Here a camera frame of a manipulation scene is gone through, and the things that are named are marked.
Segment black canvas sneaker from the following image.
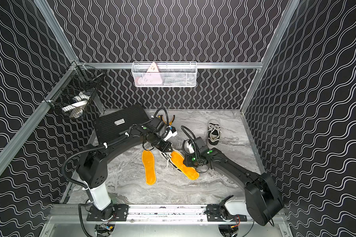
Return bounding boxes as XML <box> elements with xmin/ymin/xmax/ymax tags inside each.
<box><xmin>207</xmin><ymin>119</ymin><xmax>221</xmax><ymax>146</ymax></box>
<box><xmin>160</xmin><ymin>149</ymin><xmax>183</xmax><ymax>171</ymax></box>

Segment black wire wall basket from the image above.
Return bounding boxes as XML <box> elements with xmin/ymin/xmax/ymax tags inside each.
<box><xmin>46</xmin><ymin>65</ymin><xmax>106</xmax><ymax>120</ymax></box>

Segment orange handled pliers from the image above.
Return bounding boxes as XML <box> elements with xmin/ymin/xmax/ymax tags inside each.
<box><xmin>161</xmin><ymin>114</ymin><xmax>176</xmax><ymax>126</ymax></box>

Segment black plastic tool case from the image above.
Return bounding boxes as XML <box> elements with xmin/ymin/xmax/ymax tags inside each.
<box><xmin>94</xmin><ymin>105</ymin><xmax>150</xmax><ymax>144</ymax></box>

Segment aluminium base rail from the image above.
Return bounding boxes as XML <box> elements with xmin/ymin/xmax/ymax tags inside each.
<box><xmin>86</xmin><ymin>204</ymin><xmax>250</xmax><ymax>225</ymax></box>

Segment white wire wall basket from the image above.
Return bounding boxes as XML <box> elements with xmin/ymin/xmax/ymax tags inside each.
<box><xmin>131</xmin><ymin>61</ymin><xmax>198</xmax><ymax>87</ymax></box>

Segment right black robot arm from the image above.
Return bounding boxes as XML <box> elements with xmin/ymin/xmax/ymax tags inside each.
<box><xmin>181</xmin><ymin>125</ymin><xmax>284</xmax><ymax>226</ymax></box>

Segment white items in black basket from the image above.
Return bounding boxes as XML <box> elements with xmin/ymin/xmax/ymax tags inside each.
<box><xmin>62</xmin><ymin>92</ymin><xmax>91</xmax><ymax>119</ymax></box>

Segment orange insole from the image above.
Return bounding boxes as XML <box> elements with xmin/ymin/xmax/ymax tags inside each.
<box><xmin>141</xmin><ymin>150</ymin><xmax>156</xmax><ymax>185</ymax></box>
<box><xmin>170</xmin><ymin>150</ymin><xmax>199</xmax><ymax>180</ymax></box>

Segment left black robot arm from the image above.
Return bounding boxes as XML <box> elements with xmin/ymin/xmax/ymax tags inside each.
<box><xmin>62</xmin><ymin>105</ymin><xmax>177</xmax><ymax>221</ymax></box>

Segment pink triangle card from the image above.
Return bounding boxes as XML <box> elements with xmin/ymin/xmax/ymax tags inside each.
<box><xmin>146</xmin><ymin>62</ymin><xmax>159</xmax><ymax>73</ymax></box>

